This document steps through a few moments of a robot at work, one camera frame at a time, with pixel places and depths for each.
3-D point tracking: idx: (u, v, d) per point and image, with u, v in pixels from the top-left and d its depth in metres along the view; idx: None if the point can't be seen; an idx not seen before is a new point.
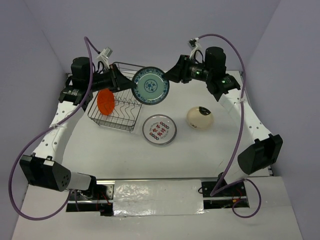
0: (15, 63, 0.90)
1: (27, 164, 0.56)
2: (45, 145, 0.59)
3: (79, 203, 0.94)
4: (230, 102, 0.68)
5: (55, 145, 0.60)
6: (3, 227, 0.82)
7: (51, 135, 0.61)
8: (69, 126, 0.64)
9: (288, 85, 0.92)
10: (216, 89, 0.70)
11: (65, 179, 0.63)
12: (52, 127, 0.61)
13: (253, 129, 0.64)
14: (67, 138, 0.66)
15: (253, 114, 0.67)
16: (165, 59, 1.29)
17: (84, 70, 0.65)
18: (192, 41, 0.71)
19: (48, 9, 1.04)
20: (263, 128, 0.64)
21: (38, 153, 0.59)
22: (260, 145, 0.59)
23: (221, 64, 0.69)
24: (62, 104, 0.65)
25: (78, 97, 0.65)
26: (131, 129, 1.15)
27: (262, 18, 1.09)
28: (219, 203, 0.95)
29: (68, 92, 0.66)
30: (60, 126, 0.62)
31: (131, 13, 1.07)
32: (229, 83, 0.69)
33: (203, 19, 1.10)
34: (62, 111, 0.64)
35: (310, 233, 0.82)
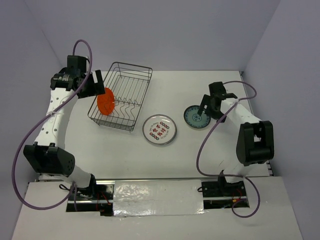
0: (14, 62, 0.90)
1: (31, 151, 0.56)
2: (46, 133, 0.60)
3: (80, 203, 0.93)
4: (227, 103, 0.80)
5: (56, 132, 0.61)
6: (4, 227, 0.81)
7: (50, 123, 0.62)
8: (65, 112, 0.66)
9: (289, 84, 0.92)
10: (217, 101, 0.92)
11: (70, 163, 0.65)
12: (49, 114, 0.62)
13: (244, 118, 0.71)
14: (65, 125, 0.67)
15: (246, 109, 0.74)
16: (166, 59, 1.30)
17: (79, 59, 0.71)
18: None
19: (49, 9, 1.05)
20: (253, 117, 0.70)
21: (40, 141, 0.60)
22: (250, 125, 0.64)
23: (220, 87, 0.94)
24: (55, 91, 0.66)
25: (70, 82, 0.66)
26: (131, 129, 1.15)
27: (261, 18, 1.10)
28: (219, 202, 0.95)
29: (59, 78, 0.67)
30: (58, 113, 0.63)
31: (133, 13, 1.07)
32: (226, 96, 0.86)
33: (204, 19, 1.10)
34: (56, 98, 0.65)
35: (310, 233, 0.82)
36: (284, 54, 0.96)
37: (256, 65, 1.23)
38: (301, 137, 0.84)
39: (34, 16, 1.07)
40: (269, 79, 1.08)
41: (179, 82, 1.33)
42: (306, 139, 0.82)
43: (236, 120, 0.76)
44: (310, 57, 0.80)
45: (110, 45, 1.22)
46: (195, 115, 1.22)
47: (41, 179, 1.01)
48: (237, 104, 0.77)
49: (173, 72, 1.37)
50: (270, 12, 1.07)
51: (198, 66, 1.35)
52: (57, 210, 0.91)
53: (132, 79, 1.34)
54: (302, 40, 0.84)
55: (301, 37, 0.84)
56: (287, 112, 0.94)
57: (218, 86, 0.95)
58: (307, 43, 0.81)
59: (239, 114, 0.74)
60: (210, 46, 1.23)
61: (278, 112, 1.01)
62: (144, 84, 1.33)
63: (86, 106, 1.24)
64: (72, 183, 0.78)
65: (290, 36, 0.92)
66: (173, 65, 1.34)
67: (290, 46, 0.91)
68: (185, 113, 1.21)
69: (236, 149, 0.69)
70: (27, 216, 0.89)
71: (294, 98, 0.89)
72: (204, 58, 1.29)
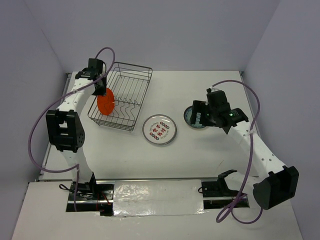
0: (14, 61, 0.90)
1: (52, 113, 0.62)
2: (67, 103, 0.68)
3: (79, 204, 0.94)
4: (240, 133, 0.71)
5: (76, 104, 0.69)
6: (4, 227, 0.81)
7: (72, 97, 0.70)
8: (85, 95, 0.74)
9: (289, 84, 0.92)
10: (225, 123, 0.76)
11: (80, 137, 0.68)
12: (72, 91, 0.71)
13: (266, 162, 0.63)
14: (82, 105, 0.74)
15: (264, 146, 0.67)
16: (166, 59, 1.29)
17: (98, 62, 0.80)
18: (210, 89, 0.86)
19: (49, 8, 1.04)
20: (275, 159, 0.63)
21: (61, 108, 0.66)
22: (275, 178, 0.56)
23: (222, 99, 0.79)
24: (78, 79, 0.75)
25: (91, 75, 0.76)
26: (131, 129, 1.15)
27: (261, 19, 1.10)
28: (219, 202, 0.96)
29: (82, 72, 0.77)
30: (79, 92, 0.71)
31: (133, 13, 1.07)
32: (236, 118, 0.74)
33: (205, 19, 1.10)
34: (78, 83, 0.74)
35: (310, 233, 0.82)
36: (284, 54, 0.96)
37: (256, 65, 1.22)
38: (301, 137, 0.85)
39: (34, 16, 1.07)
40: (269, 79, 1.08)
41: (178, 82, 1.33)
42: (306, 139, 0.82)
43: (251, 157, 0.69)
44: (310, 57, 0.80)
45: (110, 45, 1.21)
46: None
47: (41, 179, 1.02)
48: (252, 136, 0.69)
49: (173, 72, 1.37)
50: (269, 12, 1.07)
51: (198, 66, 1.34)
52: (57, 210, 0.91)
53: (132, 79, 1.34)
54: (303, 40, 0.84)
55: (301, 37, 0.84)
56: (287, 112, 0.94)
57: (221, 101, 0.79)
58: (308, 43, 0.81)
59: (259, 154, 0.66)
60: (210, 46, 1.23)
61: (278, 112, 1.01)
62: (144, 84, 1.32)
63: (85, 106, 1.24)
64: (76, 165, 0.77)
65: (290, 36, 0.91)
66: (173, 65, 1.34)
67: (290, 46, 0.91)
68: (185, 113, 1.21)
69: (255, 190, 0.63)
70: (27, 216, 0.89)
71: (294, 98, 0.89)
72: (204, 58, 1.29)
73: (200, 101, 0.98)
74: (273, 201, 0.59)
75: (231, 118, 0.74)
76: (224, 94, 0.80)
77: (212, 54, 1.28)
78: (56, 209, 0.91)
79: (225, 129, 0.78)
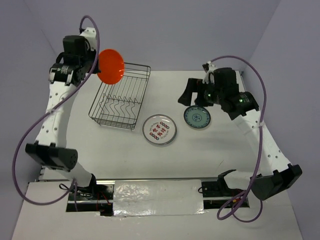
0: (14, 62, 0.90)
1: (33, 150, 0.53)
2: (46, 132, 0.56)
3: (79, 203, 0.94)
4: (248, 125, 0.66)
5: (56, 131, 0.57)
6: (4, 227, 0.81)
7: (50, 121, 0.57)
8: (66, 109, 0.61)
9: (288, 84, 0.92)
10: (232, 107, 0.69)
11: (73, 158, 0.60)
12: (48, 112, 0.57)
13: (272, 159, 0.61)
14: (67, 121, 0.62)
15: (272, 141, 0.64)
16: (166, 59, 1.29)
17: (75, 44, 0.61)
18: (206, 65, 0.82)
19: (49, 9, 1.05)
20: (282, 157, 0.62)
21: (41, 140, 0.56)
22: (279, 178, 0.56)
23: (232, 80, 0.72)
24: (53, 85, 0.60)
25: (69, 73, 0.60)
26: (132, 127, 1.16)
27: (261, 18, 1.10)
28: (219, 202, 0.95)
29: (57, 70, 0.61)
30: (57, 111, 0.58)
31: (132, 13, 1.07)
32: (246, 103, 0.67)
33: (204, 19, 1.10)
34: (55, 94, 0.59)
35: (310, 233, 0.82)
36: (283, 54, 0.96)
37: (256, 65, 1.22)
38: (301, 137, 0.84)
39: (34, 16, 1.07)
40: (269, 79, 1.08)
41: (178, 82, 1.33)
42: (306, 139, 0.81)
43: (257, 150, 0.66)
44: (309, 57, 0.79)
45: (110, 45, 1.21)
46: (194, 115, 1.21)
47: (41, 179, 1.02)
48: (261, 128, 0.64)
49: (173, 72, 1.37)
50: (269, 12, 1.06)
51: (198, 66, 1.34)
52: (57, 210, 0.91)
53: (131, 78, 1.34)
54: (302, 40, 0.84)
55: (301, 37, 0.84)
56: (287, 112, 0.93)
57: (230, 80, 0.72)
58: (307, 43, 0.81)
59: (266, 149, 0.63)
60: (209, 46, 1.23)
61: (277, 112, 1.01)
62: (143, 83, 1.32)
63: (85, 106, 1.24)
64: (73, 180, 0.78)
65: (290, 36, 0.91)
66: (172, 65, 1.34)
67: (290, 46, 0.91)
68: (185, 112, 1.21)
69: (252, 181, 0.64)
70: (27, 216, 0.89)
71: (294, 98, 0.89)
72: (203, 58, 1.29)
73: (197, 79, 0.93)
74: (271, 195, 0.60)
75: (240, 102, 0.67)
76: (233, 74, 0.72)
77: (212, 54, 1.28)
78: (56, 209, 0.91)
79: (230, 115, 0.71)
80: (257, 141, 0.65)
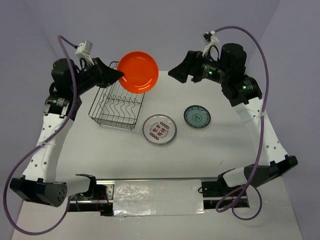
0: (14, 62, 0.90)
1: (18, 188, 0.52)
2: (34, 166, 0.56)
3: (80, 203, 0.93)
4: (250, 113, 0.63)
5: (45, 166, 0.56)
6: (4, 228, 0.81)
7: (40, 154, 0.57)
8: (58, 141, 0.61)
9: (289, 84, 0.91)
10: (234, 94, 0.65)
11: (61, 194, 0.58)
12: (39, 145, 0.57)
13: (270, 149, 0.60)
14: (58, 151, 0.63)
15: (272, 131, 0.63)
16: (166, 58, 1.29)
17: (66, 76, 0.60)
18: (208, 35, 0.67)
19: (48, 8, 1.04)
20: (280, 148, 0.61)
21: (28, 175, 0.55)
22: (275, 169, 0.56)
23: (241, 63, 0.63)
24: (48, 117, 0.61)
25: (64, 106, 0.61)
26: (132, 127, 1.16)
27: (261, 17, 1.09)
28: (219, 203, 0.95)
29: (53, 102, 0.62)
30: (48, 144, 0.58)
31: (132, 13, 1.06)
32: (248, 91, 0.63)
33: (205, 18, 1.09)
34: (48, 126, 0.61)
35: (310, 233, 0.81)
36: (284, 54, 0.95)
37: (256, 65, 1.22)
38: (301, 137, 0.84)
39: (33, 16, 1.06)
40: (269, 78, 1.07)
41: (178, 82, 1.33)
42: (307, 140, 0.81)
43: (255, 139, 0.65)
44: (310, 57, 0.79)
45: (110, 45, 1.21)
46: (194, 115, 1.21)
47: None
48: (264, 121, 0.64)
49: None
50: (270, 11, 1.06)
51: None
52: (57, 210, 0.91)
53: None
54: (302, 40, 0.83)
55: (302, 37, 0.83)
56: (287, 112, 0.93)
57: (239, 62, 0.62)
58: (307, 43, 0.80)
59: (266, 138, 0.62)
60: None
61: (277, 112, 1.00)
62: None
63: (85, 106, 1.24)
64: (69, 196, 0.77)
65: (290, 36, 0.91)
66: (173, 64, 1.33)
67: (290, 46, 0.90)
68: (185, 112, 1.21)
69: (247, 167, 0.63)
70: (27, 216, 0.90)
71: (294, 98, 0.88)
72: None
73: (196, 51, 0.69)
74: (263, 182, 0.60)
75: (243, 89, 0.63)
76: (244, 55, 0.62)
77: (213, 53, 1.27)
78: (56, 209, 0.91)
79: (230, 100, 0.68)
80: (259, 131, 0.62)
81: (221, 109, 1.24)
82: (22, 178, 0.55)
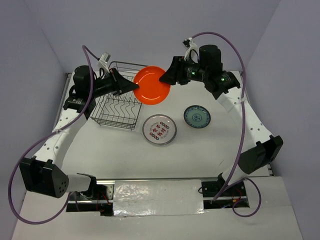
0: (14, 62, 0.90)
1: (27, 167, 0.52)
2: (46, 149, 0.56)
3: (79, 203, 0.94)
4: (231, 101, 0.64)
5: (57, 149, 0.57)
6: (4, 228, 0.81)
7: (53, 139, 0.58)
8: (72, 132, 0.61)
9: (288, 84, 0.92)
10: (215, 88, 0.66)
11: (62, 185, 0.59)
12: (55, 131, 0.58)
13: (254, 131, 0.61)
14: (70, 142, 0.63)
15: (253, 114, 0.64)
16: (166, 58, 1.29)
17: (85, 81, 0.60)
18: (187, 41, 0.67)
19: (49, 9, 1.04)
20: (264, 129, 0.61)
21: (39, 156, 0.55)
22: (262, 149, 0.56)
23: (217, 59, 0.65)
24: (66, 111, 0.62)
25: (82, 105, 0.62)
26: (132, 127, 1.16)
27: (261, 18, 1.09)
28: (219, 202, 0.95)
29: (71, 101, 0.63)
30: (63, 131, 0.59)
31: (132, 14, 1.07)
32: (227, 83, 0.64)
33: (205, 19, 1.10)
34: (65, 118, 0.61)
35: (310, 233, 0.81)
36: (283, 54, 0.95)
37: (256, 65, 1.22)
38: (301, 137, 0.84)
39: (34, 16, 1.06)
40: (269, 79, 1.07)
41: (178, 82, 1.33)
42: (306, 140, 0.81)
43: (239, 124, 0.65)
44: (310, 57, 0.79)
45: (110, 45, 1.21)
46: (194, 115, 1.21)
47: None
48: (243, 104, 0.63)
49: None
50: (269, 12, 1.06)
51: None
52: (57, 210, 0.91)
53: None
54: (302, 40, 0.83)
55: (301, 37, 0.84)
56: (287, 112, 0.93)
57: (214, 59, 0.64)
58: (307, 43, 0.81)
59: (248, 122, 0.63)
60: None
61: (277, 112, 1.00)
62: None
63: None
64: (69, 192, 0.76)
65: (290, 36, 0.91)
66: None
67: (290, 46, 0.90)
68: (185, 113, 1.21)
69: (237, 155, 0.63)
70: (27, 216, 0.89)
71: (294, 98, 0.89)
72: None
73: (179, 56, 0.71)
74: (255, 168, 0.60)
75: (222, 82, 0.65)
76: (220, 53, 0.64)
77: None
78: (56, 209, 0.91)
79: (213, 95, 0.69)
80: (241, 117, 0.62)
81: (220, 109, 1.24)
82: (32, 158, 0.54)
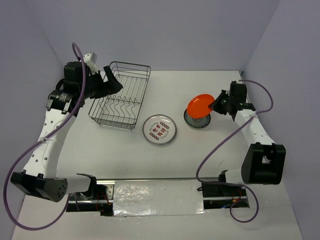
0: (13, 64, 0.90)
1: (19, 180, 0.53)
2: (35, 161, 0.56)
3: (79, 203, 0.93)
4: (242, 116, 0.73)
5: (46, 161, 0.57)
6: (4, 227, 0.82)
7: (40, 150, 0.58)
8: (59, 138, 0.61)
9: (289, 84, 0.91)
10: (233, 109, 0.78)
11: (61, 189, 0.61)
12: (41, 141, 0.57)
13: (257, 137, 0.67)
14: (60, 148, 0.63)
15: (260, 126, 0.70)
16: (166, 59, 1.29)
17: (76, 72, 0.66)
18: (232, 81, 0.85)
19: (48, 9, 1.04)
20: (267, 137, 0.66)
21: (28, 170, 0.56)
22: (260, 147, 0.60)
23: (240, 92, 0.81)
24: (50, 113, 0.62)
25: (66, 102, 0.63)
26: (132, 127, 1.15)
27: (261, 19, 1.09)
28: (219, 202, 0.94)
29: (55, 97, 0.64)
30: (50, 140, 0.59)
31: (132, 14, 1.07)
32: (244, 106, 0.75)
33: (204, 19, 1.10)
34: (50, 121, 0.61)
35: (310, 233, 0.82)
36: (283, 54, 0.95)
37: (256, 65, 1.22)
38: (301, 137, 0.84)
39: (34, 16, 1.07)
40: (269, 79, 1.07)
41: (178, 82, 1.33)
42: (307, 140, 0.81)
43: (249, 136, 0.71)
44: (310, 57, 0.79)
45: (110, 45, 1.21)
46: None
47: None
48: (253, 119, 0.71)
49: (172, 72, 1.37)
50: (270, 12, 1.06)
51: (198, 66, 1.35)
52: (57, 214, 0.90)
53: (132, 79, 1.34)
54: (302, 40, 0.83)
55: (302, 37, 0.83)
56: (287, 113, 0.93)
57: (239, 90, 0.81)
58: (307, 43, 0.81)
59: (253, 130, 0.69)
60: (210, 45, 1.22)
61: (277, 113, 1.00)
62: (143, 83, 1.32)
63: (85, 106, 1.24)
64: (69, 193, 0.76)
65: (290, 36, 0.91)
66: (173, 65, 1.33)
67: (290, 47, 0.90)
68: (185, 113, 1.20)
69: (242, 164, 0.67)
70: (26, 217, 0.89)
71: (293, 99, 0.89)
72: (204, 58, 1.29)
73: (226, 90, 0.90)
74: (257, 176, 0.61)
75: (240, 105, 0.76)
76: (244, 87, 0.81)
77: (213, 54, 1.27)
78: (56, 212, 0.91)
79: (233, 116, 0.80)
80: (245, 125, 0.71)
81: None
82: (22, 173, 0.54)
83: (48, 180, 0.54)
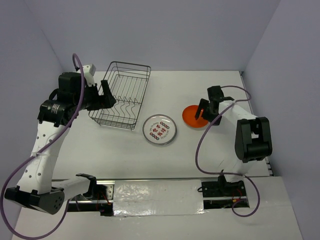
0: (13, 63, 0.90)
1: (12, 196, 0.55)
2: (29, 177, 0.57)
3: (79, 203, 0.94)
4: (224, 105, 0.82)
5: (39, 177, 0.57)
6: (5, 228, 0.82)
7: (34, 165, 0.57)
8: (53, 151, 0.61)
9: (288, 84, 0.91)
10: (216, 104, 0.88)
11: (58, 201, 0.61)
12: (33, 156, 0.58)
13: (241, 116, 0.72)
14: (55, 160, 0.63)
15: (242, 109, 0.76)
16: (166, 58, 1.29)
17: (71, 82, 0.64)
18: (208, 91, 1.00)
19: (48, 9, 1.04)
20: (249, 114, 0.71)
21: (23, 185, 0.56)
22: (246, 121, 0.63)
23: (217, 91, 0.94)
24: (42, 125, 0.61)
25: (59, 113, 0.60)
26: (132, 127, 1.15)
27: (262, 18, 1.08)
28: (219, 203, 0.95)
29: (47, 108, 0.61)
30: (43, 155, 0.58)
31: (132, 14, 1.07)
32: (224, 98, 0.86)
33: (204, 19, 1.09)
34: (43, 135, 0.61)
35: (310, 233, 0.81)
36: (283, 54, 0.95)
37: (256, 65, 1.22)
38: (301, 137, 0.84)
39: (33, 16, 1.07)
40: (269, 78, 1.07)
41: (178, 82, 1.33)
42: (307, 140, 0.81)
43: (233, 120, 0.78)
44: (310, 58, 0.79)
45: (110, 45, 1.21)
46: None
47: None
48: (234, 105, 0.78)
49: (173, 72, 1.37)
50: (270, 12, 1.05)
51: (198, 66, 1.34)
52: (57, 219, 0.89)
53: (132, 79, 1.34)
54: (302, 40, 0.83)
55: (302, 37, 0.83)
56: (287, 113, 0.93)
57: (216, 90, 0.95)
58: (307, 44, 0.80)
59: (236, 112, 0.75)
60: (210, 45, 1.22)
61: (277, 113, 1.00)
62: (143, 83, 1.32)
63: None
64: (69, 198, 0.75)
65: (290, 36, 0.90)
66: (173, 64, 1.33)
67: (290, 46, 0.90)
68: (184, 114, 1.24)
69: (235, 145, 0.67)
70: (25, 224, 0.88)
71: (293, 99, 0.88)
72: (204, 57, 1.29)
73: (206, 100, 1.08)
74: (250, 151, 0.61)
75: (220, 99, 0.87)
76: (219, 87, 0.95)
77: (213, 54, 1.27)
78: (56, 219, 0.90)
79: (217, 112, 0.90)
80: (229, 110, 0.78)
81: None
82: (16, 189, 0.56)
83: (42, 196, 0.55)
